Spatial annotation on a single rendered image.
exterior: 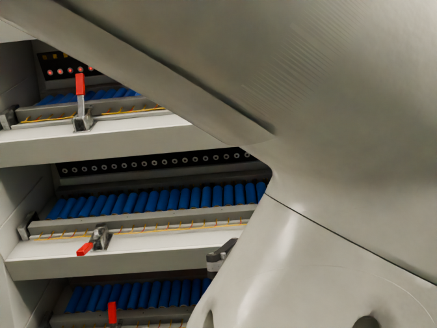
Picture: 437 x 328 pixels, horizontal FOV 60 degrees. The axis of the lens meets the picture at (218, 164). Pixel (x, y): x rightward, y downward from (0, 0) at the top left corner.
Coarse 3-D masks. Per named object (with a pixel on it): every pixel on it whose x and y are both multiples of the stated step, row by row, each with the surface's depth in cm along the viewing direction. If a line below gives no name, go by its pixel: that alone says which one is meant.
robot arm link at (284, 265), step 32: (256, 224) 17; (288, 224) 15; (256, 256) 16; (288, 256) 15; (320, 256) 14; (352, 256) 14; (224, 288) 17; (256, 288) 15; (288, 288) 14; (320, 288) 14; (352, 288) 14; (384, 288) 13; (416, 288) 13; (192, 320) 18; (224, 320) 16; (256, 320) 15; (288, 320) 14; (320, 320) 14; (352, 320) 13; (384, 320) 13; (416, 320) 14
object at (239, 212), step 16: (208, 208) 65; (224, 208) 65; (240, 208) 64; (32, 224) 67; (48, 224) 67; (64, 224) 66; (80, 224) 66; (96, 224) 66; (112, 224) 66; (128, 224) 66; (144, 224) 66; (160, 224) 65; (176, 224) 65; (192, 224) 64; (240, 224) 63
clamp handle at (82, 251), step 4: (96, 232) 62; (96, 236) 62; (100, 236) 63; (92, 240) 61; (96, 240) 61; (84, 244) 59; (88, 244) 58; (92, 244) 59; (80, 248) 57; (84, 248) 57; (88, 248) 58; (76, 252) 56; (80, 252) 56; (84, 252) 56
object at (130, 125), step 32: (64, 64) 74; (0, 96) 65; (32, 96) 75; (64, 96) 71; (96, 96) 69; (128, 96) 66; (0, 128) 65; (32, 128) 64; (64, 128) 62; (96, 128) 61; (128, 128) 59; (160, 128) 58; (192, 128) 58; (0, 160) 62; (32, 160) 62; (64, 160) 61
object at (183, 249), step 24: (168, 168) 76; (192, 168) 76; (216, 168) 75; (240, 168) 75; (264, 168) 75; (48, 192) 78; (24, 216) 69; (0, 240) 62; (24, 240) 67; (48, 240) 66; (72, 240) 66; (120, 240) 64; (144, 240) 64; (168, 240) 63; (192, 240) 62; (216, 240) 62; (24, 264) 63; (48, 264) 63; (72, 264) 63; (96, 264) 63; (120, 264) 63; (144, 264) 62; (168, 264) 62; (192, 264) 62
